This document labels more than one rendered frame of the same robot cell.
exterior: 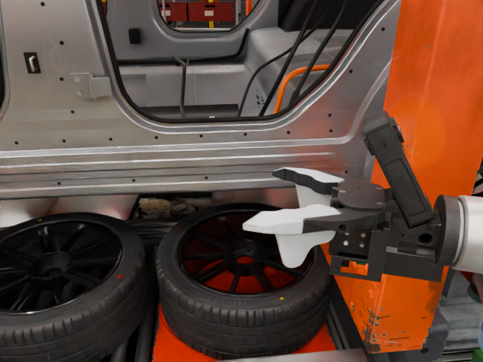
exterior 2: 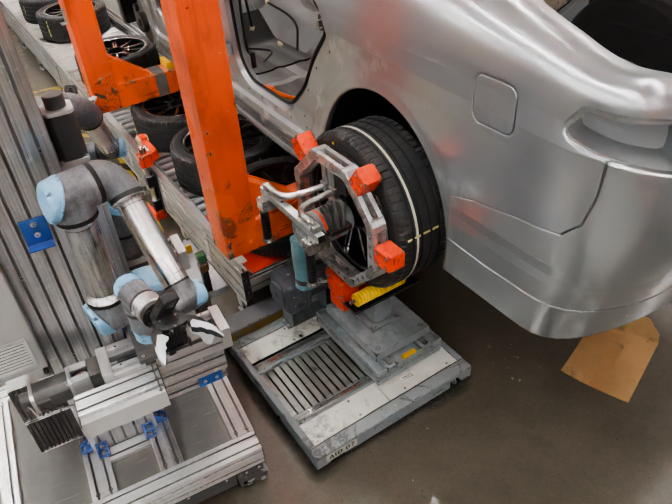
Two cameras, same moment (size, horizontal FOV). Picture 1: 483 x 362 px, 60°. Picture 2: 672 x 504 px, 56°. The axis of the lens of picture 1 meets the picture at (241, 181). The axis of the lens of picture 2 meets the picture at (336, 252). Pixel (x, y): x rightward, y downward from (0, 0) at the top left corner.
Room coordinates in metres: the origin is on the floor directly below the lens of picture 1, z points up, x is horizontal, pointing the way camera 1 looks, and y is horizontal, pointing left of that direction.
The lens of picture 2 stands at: (0.26, -2.72, 2.26)
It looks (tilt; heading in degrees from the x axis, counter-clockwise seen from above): 38 degrees down; 65
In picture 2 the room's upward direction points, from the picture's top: 4 degrees counter-clockwise
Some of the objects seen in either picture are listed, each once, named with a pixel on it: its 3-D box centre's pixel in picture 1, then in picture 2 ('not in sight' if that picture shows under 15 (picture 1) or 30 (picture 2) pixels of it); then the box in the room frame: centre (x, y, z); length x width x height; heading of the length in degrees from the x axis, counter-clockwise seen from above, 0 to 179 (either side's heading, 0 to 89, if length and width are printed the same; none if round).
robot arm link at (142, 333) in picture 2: not in sight; (150, 319); (0.33, -1.38, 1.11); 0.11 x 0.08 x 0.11; 14
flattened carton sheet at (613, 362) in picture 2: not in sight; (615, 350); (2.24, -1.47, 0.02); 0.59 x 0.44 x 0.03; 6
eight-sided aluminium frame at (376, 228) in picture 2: not in sight; (338, 218); (1.14, -0.89, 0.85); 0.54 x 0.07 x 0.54; 96
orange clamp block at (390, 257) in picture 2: not in sight; (389, 256); (1.18, -1.20, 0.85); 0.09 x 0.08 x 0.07; 96
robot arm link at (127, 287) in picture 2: not in sight; (135, 294); (0.31, -1.38, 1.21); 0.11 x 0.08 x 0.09; 104
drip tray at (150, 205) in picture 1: (172, 209); not in sight; (2.27, 0.45, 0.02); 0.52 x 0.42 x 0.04; 90
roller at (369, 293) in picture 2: not in sight; (378, 288); (1.25, -1.00, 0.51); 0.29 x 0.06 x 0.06; 6
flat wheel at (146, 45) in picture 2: not in sight; (118, 61); (0.95, 2.71, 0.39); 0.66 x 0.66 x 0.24
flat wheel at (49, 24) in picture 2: not in sight; (74, 19); (0.82, 4.15, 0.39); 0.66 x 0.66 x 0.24
